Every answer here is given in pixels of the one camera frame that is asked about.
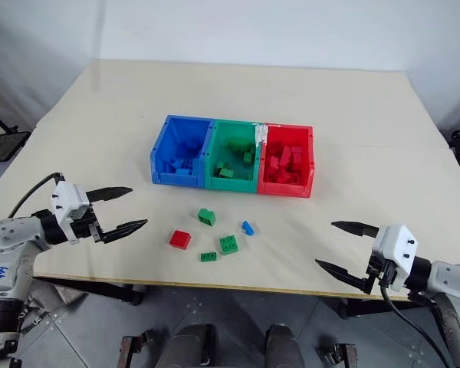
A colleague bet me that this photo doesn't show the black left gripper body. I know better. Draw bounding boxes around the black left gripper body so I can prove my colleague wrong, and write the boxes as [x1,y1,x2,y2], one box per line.
[67,206,108,246]

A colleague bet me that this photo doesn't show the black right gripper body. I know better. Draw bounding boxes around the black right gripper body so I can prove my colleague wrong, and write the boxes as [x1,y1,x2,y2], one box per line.
[366,252,398,288]

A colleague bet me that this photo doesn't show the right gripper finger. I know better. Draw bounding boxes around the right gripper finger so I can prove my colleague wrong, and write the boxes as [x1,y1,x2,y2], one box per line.
[314,258,377,296]
[330,220,380,239]

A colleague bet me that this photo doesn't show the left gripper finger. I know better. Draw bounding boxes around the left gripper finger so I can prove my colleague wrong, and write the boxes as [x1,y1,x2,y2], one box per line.
[87,186,133,204]
[99,218,150,245]

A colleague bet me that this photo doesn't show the red square toy brick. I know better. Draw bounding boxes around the red square toy brick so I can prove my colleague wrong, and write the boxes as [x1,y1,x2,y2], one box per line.
[168,229,192,251]

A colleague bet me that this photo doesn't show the red plastic bin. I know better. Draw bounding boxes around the red plastic bin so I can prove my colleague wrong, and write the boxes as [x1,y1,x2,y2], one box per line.
[257,123,316,199]

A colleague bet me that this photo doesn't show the green arched toy brick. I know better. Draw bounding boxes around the green arched toy brick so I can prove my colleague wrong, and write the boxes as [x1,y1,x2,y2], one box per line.
[197,207,218,227]

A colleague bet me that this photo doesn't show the blue plastic bin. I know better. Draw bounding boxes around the blue plastic bin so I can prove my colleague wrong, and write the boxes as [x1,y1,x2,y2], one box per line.
[149,113,216,189]

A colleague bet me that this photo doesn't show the dark rounded shape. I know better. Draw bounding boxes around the dark rounded shape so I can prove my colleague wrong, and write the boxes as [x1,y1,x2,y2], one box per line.
[265,323,304,368]
[163,323,218,368]

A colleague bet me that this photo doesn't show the green square toy brick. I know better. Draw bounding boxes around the green square toy brick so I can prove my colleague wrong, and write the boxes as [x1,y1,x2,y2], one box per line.
[218,234,241,255]

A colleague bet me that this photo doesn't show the black base box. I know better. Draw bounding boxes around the black base box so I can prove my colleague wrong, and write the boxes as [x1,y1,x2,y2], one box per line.
[0,130,32,166]

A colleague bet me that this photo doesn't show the green plastic bin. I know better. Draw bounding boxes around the green plastic bin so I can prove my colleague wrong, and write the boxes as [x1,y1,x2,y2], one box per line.
[203,118,268,193]

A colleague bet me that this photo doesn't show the black stand leg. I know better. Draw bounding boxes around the black stand leg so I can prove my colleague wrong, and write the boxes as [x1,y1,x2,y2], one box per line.
[0,98,21,133]

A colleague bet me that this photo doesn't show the white tape strip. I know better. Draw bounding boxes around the white tape strip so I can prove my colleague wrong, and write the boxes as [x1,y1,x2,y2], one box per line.
[254,123,270,147]

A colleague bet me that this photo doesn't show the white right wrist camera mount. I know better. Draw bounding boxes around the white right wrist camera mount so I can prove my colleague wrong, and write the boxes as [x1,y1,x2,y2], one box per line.
[369,224,420,293]

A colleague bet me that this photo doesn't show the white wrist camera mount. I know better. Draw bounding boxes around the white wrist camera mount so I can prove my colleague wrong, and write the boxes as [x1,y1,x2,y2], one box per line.
[50,181,91,243]
[369,224,420,293]

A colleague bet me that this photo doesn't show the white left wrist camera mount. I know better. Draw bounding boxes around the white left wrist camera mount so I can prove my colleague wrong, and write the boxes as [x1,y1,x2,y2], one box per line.
[50,181,91,243]

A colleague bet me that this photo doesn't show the black table frame bar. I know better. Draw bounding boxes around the black table frame bar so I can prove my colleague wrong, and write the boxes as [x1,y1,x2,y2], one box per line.
[33,277,143,307]
[336,296,412,320]

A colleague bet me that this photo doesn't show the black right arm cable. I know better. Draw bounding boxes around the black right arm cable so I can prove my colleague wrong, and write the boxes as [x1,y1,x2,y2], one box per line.
[379,284,448,368]

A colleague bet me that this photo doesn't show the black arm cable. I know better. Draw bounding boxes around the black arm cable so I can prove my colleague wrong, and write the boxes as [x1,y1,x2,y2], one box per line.
[8,172,65,219]
[379,284,448,368]

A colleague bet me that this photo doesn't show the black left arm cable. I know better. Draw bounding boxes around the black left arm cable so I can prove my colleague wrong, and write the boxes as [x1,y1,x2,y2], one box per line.
[8,172,65,219]

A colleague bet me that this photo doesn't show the rusty brown bracket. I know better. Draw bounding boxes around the rusty brown bracket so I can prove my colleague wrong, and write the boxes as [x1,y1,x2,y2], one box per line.
[316,342,359,368]
[119,328,159,368]

